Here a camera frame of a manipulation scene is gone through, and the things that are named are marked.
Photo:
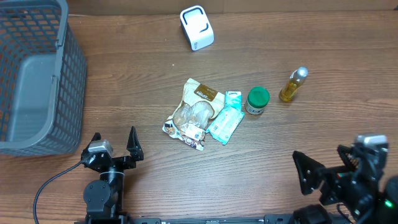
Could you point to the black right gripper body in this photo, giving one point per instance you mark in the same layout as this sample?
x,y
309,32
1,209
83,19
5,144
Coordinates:
x,y
357,196

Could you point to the yellow oil bottle silver cap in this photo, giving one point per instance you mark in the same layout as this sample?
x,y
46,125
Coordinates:
x,y
296,80

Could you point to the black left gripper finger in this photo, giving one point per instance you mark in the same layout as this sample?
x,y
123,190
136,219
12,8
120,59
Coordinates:
x,y
96,137
134,147

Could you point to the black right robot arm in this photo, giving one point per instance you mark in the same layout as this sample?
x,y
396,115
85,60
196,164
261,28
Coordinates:
x,y
384,212

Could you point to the white labelled snack packet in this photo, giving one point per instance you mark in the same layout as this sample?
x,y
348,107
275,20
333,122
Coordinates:
x,y
187,133

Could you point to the white barcode scanner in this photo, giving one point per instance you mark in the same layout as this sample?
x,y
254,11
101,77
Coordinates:
x,y
196,27

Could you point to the green lid white jar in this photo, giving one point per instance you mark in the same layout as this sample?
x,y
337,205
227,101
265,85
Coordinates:
x,y
257,100

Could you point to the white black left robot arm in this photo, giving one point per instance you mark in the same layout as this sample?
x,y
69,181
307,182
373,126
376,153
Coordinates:
x,y
104,197

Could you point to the teal snack packet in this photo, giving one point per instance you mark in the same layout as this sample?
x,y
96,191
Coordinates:
x,y
224,125

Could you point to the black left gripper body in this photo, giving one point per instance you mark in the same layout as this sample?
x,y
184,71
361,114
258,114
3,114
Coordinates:
x,y
125,162

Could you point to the grey plastic mesh basket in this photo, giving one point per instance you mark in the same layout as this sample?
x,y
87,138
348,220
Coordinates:
x,y
43,79

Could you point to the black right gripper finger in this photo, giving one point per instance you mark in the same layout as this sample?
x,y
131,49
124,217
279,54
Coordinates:
x,y
346,155
310,172

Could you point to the brown snack packet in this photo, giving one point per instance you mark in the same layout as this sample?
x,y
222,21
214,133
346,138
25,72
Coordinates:
x,y
198,105

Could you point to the brown cardboard back panel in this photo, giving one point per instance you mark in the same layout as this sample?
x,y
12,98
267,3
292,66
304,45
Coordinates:
x,y
143,7

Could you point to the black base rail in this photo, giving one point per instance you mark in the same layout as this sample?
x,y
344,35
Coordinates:
x,y
267,219

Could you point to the green white Kleenex tissue pack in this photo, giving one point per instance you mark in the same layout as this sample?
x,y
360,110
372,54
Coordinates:
x,y
233,99

